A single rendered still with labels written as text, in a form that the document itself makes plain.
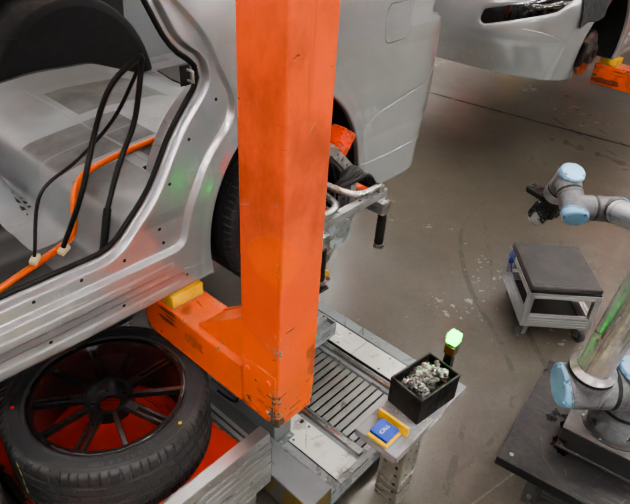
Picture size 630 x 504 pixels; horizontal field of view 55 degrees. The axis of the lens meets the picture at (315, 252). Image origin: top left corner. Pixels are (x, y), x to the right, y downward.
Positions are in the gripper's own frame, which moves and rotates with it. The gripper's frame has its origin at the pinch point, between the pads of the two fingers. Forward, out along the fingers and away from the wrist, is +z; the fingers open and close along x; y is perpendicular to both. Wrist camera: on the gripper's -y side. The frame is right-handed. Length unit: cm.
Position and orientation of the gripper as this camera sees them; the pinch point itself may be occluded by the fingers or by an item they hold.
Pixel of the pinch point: (531, 217)
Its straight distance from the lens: 266.7
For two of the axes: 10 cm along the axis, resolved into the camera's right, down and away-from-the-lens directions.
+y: 4.0, 8.3, -4.0
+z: -0.7, 4.6, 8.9
